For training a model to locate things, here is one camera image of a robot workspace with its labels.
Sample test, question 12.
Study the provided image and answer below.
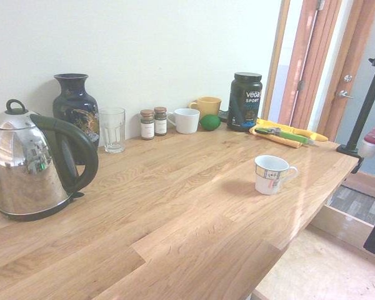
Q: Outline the clear drinking glass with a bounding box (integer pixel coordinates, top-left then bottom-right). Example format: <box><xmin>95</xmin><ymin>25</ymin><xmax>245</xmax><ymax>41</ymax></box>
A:
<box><xmin>98</xmin><ymin>107</ymin><xmax>126</xmax><ymax>154</ymax></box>

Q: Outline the black table clamp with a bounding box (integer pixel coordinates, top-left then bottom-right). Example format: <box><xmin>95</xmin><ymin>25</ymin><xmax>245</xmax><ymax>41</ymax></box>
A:
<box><xmin>336</xmin><ymin>144</ymin><xmax>364</xmax><ymax>174</ymax></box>

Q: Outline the green handled can opener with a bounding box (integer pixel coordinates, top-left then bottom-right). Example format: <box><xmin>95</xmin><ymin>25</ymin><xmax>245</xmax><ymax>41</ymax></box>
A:
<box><xmin>254</xmin><ymin>126</ymin><xmax>315</xmax><ymax>146</ymax></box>

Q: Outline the open wooden drawer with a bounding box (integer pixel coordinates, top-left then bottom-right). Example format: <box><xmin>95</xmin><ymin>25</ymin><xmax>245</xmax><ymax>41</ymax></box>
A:
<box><xmin>309</xmin><ymin>184</ymin><xmax>375</xmax><ymax>250</ymax></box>

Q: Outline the black Vega protein tub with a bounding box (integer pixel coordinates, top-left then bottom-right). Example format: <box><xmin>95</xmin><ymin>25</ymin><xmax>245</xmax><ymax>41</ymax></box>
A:
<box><xmin>226</xmin><ymin>72</ymin><xmax>263</xmax><ymax>133</ymax></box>

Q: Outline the spice jar with brown lid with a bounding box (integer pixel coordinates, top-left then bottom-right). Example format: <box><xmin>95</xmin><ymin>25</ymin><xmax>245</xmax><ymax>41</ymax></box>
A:
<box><xmin>139</xmin><ymin>109</ymin><xmax>155</xmax><ymax>141</ymax></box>
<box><xmin>153</xmin><ymin>106</ymin><xmax>168</xmax><ymax>138</ymax></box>

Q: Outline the wooden door with lever handle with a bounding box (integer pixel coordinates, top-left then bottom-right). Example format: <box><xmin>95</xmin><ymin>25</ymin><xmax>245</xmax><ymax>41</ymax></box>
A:
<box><xmin>280</xmin><ymin>0</ymin><xmax>375</xmax><ymax>143</ymax></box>

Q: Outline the white mug with patterned band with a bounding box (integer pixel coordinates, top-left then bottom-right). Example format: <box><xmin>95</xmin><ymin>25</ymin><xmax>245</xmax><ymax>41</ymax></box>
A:
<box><xmin>254</xmin><ymin>154</ymin><xmax>299</xmax><ymax>196</ymax></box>

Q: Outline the dark blue floral vase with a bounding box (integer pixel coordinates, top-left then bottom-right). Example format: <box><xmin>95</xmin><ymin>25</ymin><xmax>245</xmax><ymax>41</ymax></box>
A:
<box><xmin>52</xmin><ymin>73</ymin><xmax>100</xmax><ymax>166</ymax></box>

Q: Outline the plain white mug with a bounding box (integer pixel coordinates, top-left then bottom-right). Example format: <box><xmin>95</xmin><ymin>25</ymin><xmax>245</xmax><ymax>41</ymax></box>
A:
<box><xmin>166</xmin><ymin>107</ymin><xmax>201</xmax><ymax>135</ymax></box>

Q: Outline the black camera stand pole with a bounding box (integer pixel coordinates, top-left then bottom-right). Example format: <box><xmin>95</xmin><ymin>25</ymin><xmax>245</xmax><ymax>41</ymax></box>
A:
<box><xmin>346</xmin><ymin>43</ymin><xmax>375</xmax><ymax>151</ymax></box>

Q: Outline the stainless steel electric kettle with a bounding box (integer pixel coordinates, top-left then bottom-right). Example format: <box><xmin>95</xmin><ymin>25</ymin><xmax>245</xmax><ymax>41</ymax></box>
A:
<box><xmin>0</xmin><ymin>99</ymin><xmax>99</xmax><ymax>223</ymax></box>

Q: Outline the yellow cloth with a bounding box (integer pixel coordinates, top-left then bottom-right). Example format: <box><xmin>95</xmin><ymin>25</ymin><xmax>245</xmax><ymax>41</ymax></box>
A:
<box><xmin>248</xmin><ymin>118</ymin><xmax>329</xmax><ymax>149</ymax></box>

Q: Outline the red and white object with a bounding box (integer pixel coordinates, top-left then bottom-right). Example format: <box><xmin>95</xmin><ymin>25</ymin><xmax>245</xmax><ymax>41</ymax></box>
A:
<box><xmin>359</xmin><ymin>124</ymin><xmax>375</xmax><ymax>159</ymax></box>

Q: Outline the green lime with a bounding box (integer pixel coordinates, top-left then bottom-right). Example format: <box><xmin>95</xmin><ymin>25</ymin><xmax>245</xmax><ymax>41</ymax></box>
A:
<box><xmin>199</xmin><ymin>114</ymin><xmax>221</xmax><ymax>132</ymax></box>

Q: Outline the yellow mug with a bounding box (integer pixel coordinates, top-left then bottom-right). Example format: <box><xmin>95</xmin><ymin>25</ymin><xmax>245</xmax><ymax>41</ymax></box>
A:
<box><xmin>187</xmin><ymin>96</ymin><xmax>223</xmax><ymax>118</ymax></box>

